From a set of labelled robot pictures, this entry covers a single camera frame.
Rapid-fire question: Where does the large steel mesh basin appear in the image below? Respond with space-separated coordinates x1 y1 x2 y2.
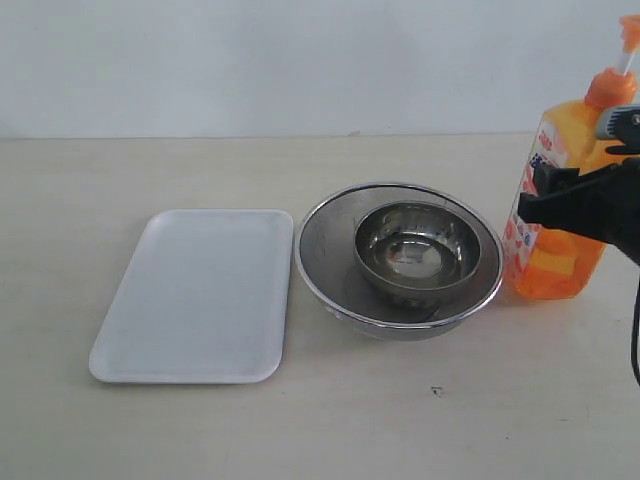
295 182 504 341

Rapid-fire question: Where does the orange pump soap bottle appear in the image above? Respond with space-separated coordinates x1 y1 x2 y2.
503 15 639 300

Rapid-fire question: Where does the small stainless steel bowl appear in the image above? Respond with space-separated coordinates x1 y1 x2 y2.
353 201 483 303

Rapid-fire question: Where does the white rectangular plastic tray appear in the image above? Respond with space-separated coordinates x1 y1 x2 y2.
89 209 294 384

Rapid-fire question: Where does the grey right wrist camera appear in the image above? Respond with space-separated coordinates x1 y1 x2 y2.
595 103 640 146

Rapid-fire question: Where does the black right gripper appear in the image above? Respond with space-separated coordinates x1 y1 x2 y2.
517 142 639 260

